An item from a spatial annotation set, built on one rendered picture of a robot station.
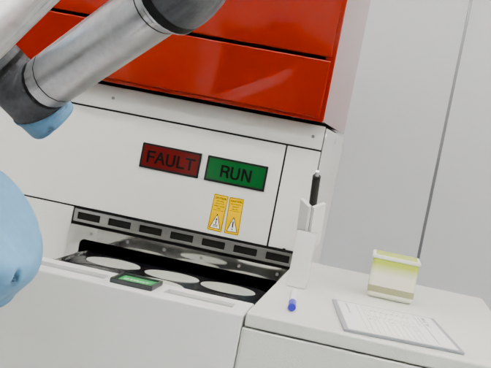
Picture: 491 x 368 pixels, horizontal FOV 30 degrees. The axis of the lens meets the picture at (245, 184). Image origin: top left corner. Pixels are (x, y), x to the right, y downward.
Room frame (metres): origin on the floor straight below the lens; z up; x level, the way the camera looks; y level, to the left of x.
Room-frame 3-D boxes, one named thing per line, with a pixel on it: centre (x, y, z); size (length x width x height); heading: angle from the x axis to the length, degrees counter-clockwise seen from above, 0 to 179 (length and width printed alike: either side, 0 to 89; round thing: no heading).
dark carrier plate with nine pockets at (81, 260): (1.54, 0.12, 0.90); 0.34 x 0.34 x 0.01; 81
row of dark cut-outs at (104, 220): (1.75, 0.10, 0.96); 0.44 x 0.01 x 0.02; 81
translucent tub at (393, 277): (1.45, -0.26, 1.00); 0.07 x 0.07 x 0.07; 82
